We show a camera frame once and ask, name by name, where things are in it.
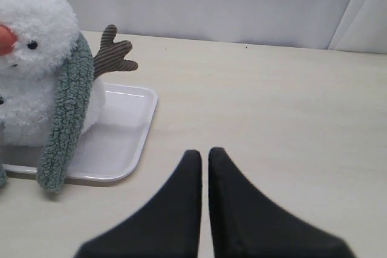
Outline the green fuzzy scarf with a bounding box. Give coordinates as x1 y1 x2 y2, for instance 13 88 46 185
1 27 94 193

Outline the white plush snowman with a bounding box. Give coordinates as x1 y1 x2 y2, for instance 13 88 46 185
1 0 138 147

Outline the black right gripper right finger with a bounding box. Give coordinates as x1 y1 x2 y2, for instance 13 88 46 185
208 147 355 257

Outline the white curtain backdrop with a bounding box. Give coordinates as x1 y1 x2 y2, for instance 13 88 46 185
69 0 386 53

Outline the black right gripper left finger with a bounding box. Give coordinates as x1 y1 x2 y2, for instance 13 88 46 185
76 150 202 257

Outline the white plastic tray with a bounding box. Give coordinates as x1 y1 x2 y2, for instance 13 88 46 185
0 82 159 187

